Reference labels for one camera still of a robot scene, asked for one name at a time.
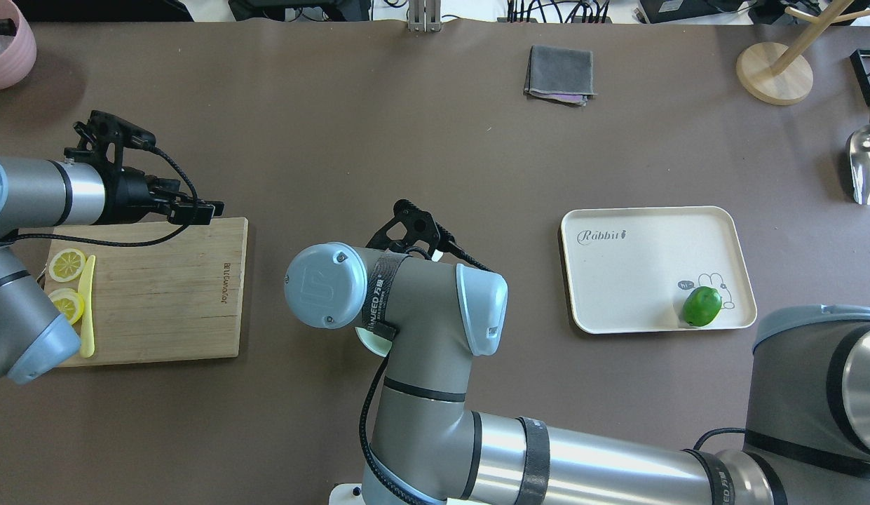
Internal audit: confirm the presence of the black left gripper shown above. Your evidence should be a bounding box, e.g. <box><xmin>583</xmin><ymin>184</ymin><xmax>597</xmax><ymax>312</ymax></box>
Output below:
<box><xmin>104</xmin><ymin>168</ymin><xmax>224</xmax><ymax>226</ymax></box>

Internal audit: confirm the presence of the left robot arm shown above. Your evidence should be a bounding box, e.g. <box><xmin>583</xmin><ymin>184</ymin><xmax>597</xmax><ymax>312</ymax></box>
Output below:
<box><xmin>0</xmin><ymin>148</ymin><xmax>224</xmax><ymax>384</ymax></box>

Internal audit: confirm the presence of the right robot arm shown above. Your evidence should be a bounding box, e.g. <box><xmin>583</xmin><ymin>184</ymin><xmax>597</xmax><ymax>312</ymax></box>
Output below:
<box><xmin>284</xmin><ymin>243</ymin><xmax>870</xmax><ymax>504</ymax></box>

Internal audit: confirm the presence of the pink bowl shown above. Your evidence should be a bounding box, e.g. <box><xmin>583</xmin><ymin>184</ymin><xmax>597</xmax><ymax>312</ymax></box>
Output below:
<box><xmin>0</xmin><ymin>1</ymin><xmax>37</xmax><ymax>90</ymax></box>

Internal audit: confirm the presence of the light green bowl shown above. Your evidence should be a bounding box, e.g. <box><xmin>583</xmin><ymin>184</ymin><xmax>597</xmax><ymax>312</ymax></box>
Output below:
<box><xmin>355</xmin><ymin>327</ymin><xmax>394</xmax><ymax>357</ymax></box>

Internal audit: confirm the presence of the wooden cutting board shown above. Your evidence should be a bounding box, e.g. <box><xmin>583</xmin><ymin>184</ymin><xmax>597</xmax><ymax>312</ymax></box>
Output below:
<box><xmin>56</xmin><ymin>217</ymin><xmax>249</xmax><ymax>367</ymax></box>

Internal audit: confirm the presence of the yellow plastic knife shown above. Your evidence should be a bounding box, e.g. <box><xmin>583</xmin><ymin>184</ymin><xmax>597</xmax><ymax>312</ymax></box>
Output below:
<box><xmin>78</xmin><ymin>255</ymin><xmax>96</xmax><ymax>358</ymax></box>

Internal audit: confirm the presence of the lower lemon slice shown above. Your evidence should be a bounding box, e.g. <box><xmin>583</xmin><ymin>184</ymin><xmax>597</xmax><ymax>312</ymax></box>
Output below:
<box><xmin>47</xmin><ymin>248</ymin><xmax>88</xmax><ymax>283</ymax></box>

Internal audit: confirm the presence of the upper lemon slice stack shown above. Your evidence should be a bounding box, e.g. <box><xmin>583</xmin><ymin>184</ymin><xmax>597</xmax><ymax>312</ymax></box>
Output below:
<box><xmin>49</xmin><ymin>288</ymin><xmax>86</xmax><ymax>325</ymax></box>

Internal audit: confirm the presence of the folded grey cloth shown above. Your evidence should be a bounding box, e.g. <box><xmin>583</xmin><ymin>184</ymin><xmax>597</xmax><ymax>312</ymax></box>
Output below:
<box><xmin>524</xmin><ymin>45</ymin><xmax>596</xmax><ymax>107</ymax></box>

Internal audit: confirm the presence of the cream rabbit tray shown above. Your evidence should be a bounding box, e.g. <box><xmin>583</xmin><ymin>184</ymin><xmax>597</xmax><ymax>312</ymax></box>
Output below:
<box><xmin>560</xmin><ymin>206</ymin><xmax>757</xmax><ymax>335</ymax></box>

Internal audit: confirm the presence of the green lime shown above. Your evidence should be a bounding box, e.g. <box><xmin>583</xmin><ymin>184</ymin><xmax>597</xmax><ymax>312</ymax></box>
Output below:
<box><xmin>681</xmin><ymin>285</ymin><xmax>723</xmax><ymax>327</ymax></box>

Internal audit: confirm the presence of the wooden cup tree stand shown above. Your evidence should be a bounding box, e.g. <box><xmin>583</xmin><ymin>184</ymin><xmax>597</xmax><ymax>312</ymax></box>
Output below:
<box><xmin>735</xmin><ymin>1</ymin><xmax>870</xmax><ymax>106</ymax></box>

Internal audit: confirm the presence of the mirror tray with glass rack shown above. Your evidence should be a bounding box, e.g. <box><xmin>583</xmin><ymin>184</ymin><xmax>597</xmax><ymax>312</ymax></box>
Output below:
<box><xmin>849</xmin><ymin>48</ymin><xmax>870</xmax><ymax>107</ymax></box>

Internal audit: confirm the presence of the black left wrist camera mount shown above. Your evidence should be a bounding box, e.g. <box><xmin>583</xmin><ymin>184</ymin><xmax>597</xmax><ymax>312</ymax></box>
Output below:
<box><xmin>64</xmin><ymin>111</ymin><xmax>156</xmax><ymax>173</ymax></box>

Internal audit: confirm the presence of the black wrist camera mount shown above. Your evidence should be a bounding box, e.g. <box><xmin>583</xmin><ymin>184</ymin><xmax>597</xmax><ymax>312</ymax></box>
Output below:
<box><xmin>64</xmin><ymin>111</ymin><xmax>156</xmax><ymax>173</ymax></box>
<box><xmin>365</xmin><ymin>199</ymin><xmax>490</xmax><ymax>271</ymax></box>

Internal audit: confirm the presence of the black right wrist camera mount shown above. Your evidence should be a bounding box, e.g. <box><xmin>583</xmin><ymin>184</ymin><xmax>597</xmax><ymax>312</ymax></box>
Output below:
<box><xmin>365</xmin><ymin>199</ymin><xmax>490</xmax><ymax>271</ymax></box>

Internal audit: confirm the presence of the aluminium frame post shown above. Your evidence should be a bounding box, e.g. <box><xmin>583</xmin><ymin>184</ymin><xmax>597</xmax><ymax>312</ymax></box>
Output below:
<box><xmin>408</xmin><ymin>0</ymin><xmax>443</xmax><ymax>32</ymax></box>

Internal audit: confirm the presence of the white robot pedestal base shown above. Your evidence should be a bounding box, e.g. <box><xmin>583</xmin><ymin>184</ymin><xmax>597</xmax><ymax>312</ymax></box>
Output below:
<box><xmin>328</xmin><ymin>483</ymin><xmax>365</xmax><ymax>505</ymax></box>

